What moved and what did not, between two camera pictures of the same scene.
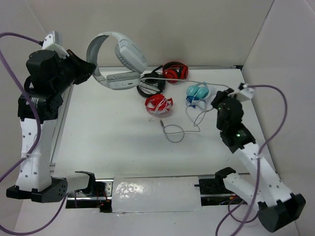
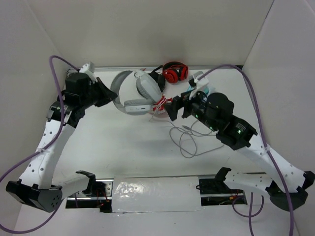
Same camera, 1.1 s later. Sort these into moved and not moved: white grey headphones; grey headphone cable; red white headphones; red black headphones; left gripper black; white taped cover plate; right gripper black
Moved: white grey headphones; right gripper black; left gripper black; grey headphone cable
Not moved: white taped cover plate; red white headphones; red black headphones
